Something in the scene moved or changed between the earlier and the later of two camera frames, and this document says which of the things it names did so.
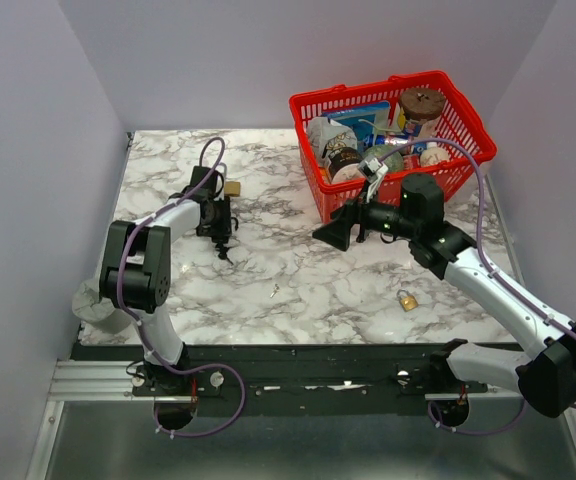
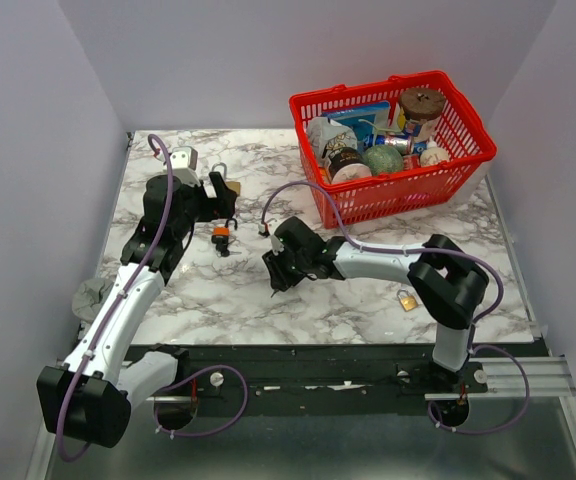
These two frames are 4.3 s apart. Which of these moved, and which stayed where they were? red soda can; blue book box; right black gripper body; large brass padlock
Moved: right black gripper body
Stayed: red soda can; blue book box; large brass padlock
